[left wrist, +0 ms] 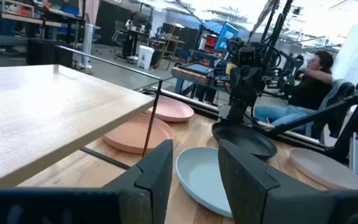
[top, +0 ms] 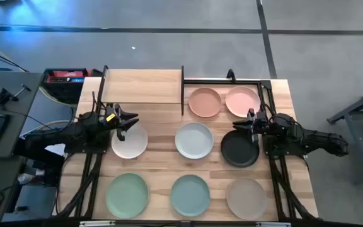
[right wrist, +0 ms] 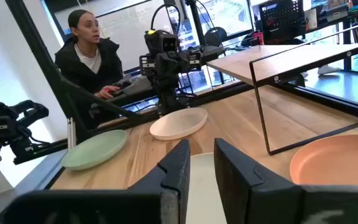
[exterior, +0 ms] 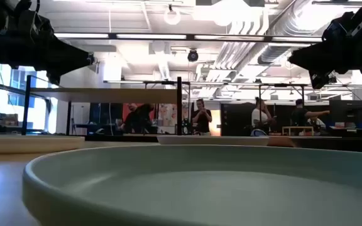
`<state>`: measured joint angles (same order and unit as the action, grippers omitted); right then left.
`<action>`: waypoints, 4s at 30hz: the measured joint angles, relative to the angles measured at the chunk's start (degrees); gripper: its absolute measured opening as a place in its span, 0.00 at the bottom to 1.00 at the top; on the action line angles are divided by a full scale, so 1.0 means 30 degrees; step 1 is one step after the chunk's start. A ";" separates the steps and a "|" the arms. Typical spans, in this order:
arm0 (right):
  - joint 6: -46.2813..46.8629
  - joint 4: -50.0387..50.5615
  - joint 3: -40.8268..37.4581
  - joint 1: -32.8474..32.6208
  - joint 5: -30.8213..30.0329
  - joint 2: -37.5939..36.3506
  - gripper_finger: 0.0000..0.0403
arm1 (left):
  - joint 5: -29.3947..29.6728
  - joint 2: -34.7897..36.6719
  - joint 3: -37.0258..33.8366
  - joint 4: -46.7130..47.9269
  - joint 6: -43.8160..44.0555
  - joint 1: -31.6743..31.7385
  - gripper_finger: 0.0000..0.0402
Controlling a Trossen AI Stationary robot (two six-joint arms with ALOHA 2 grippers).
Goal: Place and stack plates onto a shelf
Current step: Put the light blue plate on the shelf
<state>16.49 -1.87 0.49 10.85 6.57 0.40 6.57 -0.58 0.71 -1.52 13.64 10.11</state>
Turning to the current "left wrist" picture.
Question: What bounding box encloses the grey office chair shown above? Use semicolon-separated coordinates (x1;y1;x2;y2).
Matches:
303;79;356;139

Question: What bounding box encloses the wooden workbench with blue legs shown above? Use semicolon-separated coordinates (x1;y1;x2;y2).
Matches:
170;65;229;103

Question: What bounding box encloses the beige plate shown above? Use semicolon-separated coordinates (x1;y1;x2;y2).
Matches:
288;147;358;191

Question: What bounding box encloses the blue monitor screen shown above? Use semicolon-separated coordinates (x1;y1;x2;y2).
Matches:
213;21;241;52

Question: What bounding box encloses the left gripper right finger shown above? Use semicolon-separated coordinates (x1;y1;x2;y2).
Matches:
218;138;358;224

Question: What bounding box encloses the seated person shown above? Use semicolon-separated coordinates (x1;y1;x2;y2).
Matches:
253;49;335;127

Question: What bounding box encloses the terracotta plate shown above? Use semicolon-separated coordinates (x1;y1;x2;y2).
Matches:
101;113;176;155

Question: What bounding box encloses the dark tablet screen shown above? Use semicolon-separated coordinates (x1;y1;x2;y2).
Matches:
178;62;213;75

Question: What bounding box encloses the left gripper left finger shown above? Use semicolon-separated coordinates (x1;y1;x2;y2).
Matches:
0;139;174;224

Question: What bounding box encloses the white waste bin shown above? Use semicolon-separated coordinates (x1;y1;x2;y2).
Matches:
136;45;155;70

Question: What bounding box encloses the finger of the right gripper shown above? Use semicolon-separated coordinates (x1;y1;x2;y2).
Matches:
218;101;239;123
238;98;257;123

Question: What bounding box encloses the pink plate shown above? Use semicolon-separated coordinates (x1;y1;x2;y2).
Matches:
144;95;195;123

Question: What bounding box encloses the wooden shelf with black frame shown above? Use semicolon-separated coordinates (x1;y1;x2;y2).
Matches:
0;45;164;190

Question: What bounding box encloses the pale grey plate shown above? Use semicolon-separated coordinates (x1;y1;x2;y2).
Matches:
175;146;233;218

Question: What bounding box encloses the wooden workbench with shelves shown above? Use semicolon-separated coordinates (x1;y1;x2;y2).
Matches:
0;0;85;41

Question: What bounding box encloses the white upright post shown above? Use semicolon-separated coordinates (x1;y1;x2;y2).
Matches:
81;23;95;68

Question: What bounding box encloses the black plate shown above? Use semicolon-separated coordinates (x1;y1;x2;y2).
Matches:
211;121;278;162

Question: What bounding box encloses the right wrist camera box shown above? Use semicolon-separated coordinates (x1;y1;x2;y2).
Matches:
237;46;257;67

